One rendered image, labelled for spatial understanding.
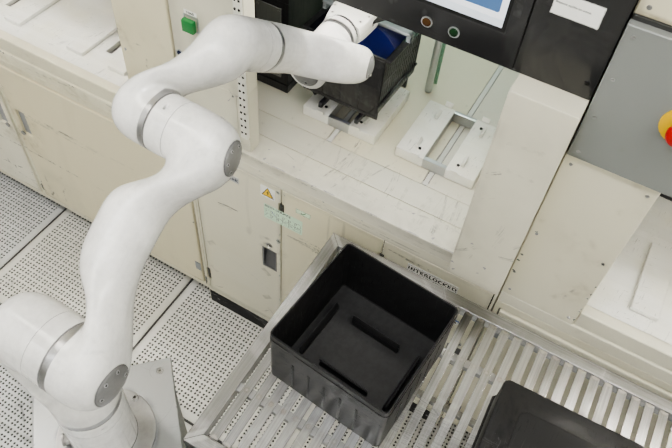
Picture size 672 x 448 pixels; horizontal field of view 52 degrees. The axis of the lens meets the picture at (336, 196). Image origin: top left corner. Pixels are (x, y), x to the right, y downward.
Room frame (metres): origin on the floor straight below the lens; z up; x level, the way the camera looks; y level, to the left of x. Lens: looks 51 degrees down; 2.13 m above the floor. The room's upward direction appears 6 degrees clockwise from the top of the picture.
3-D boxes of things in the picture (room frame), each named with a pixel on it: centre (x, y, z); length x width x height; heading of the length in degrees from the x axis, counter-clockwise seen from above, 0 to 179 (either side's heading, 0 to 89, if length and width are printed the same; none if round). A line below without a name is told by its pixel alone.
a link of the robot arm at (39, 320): (0.47, 0.43, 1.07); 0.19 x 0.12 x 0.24; 63
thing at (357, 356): (0.67, -0.08, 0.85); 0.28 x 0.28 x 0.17; 59
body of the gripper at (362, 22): (1.26, 0.01, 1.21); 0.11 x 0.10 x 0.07; 158
